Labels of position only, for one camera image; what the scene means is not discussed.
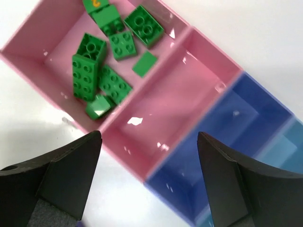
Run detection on green lego brick pair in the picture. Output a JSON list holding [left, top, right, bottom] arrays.
[[85, 94, 116, 120], [132, 51, 158, 78]]

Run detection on small pink container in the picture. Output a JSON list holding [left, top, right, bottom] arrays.
[[102, 27, 242, 182]]

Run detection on long green lego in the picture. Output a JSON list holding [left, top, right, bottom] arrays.
[[72, 54, 98, 102]]

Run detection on long green lego brick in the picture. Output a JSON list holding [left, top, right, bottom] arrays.
[[98, 64, 132, 105]]

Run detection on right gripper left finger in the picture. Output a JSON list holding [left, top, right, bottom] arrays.
[[0, 131, 102, 227]]

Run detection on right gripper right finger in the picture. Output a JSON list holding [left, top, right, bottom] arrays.
[[196, 131, 303, 227]]

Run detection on dark blue container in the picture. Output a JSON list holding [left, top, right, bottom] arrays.
[[145, 72, 303, 227]]

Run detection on large pink container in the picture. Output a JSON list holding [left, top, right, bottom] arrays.
[[0, 0, 190, 133]]

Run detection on small green lego brick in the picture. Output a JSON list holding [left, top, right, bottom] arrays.
[[109, 31, 137, 61]]

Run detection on light blue container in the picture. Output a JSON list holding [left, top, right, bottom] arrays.
[[196, 115, 303, 227]]

